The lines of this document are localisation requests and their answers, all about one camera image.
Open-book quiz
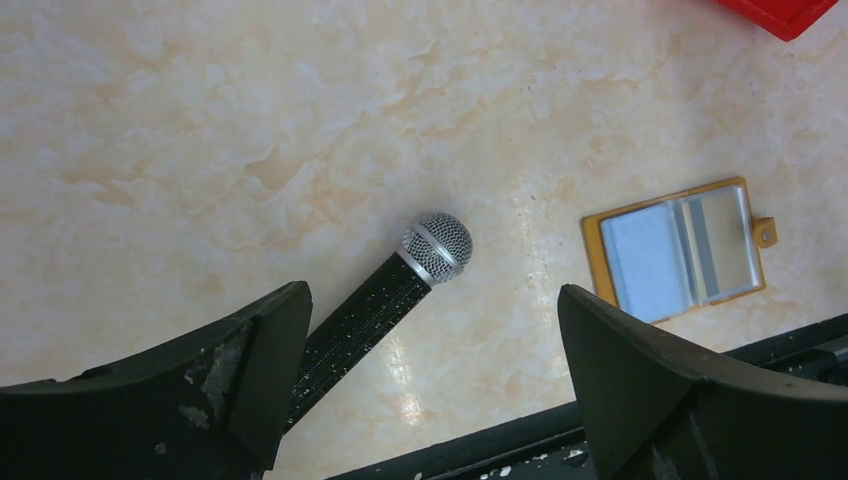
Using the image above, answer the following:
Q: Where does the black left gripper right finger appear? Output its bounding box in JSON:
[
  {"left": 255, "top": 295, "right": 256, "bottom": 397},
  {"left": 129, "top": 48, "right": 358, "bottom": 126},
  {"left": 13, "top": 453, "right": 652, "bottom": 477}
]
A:
[{"left": 558, "top": 285, "right": 847, "bottom": 479}]

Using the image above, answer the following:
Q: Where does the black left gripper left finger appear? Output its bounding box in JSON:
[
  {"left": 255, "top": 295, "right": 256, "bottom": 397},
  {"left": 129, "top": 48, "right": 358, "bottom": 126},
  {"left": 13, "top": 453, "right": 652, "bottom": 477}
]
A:
[{"left": 1, "top": 281, "right": 312, "bottom": 479}]

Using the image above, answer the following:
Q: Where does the red two-compartment plastic bin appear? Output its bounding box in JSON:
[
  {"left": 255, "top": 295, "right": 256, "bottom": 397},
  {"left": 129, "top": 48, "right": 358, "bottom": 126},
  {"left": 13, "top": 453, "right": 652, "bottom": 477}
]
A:
[{"left": 716, "top": 0, "right": 838, "bottom": 42}]

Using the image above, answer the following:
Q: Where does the black microphone silver head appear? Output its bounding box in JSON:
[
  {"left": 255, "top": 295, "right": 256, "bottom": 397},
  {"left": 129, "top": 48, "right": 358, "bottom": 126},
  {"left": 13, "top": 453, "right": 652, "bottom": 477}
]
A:
[{"left": 284, "top": 212, "right": 473, "bottom": 431}]

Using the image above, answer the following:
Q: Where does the yellow leather card holder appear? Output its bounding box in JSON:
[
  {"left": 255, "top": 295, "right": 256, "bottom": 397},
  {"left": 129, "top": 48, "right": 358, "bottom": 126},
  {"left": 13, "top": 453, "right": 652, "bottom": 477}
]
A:
[{"left": 581, "top": 177, "right": 778, "bottom": 323}]

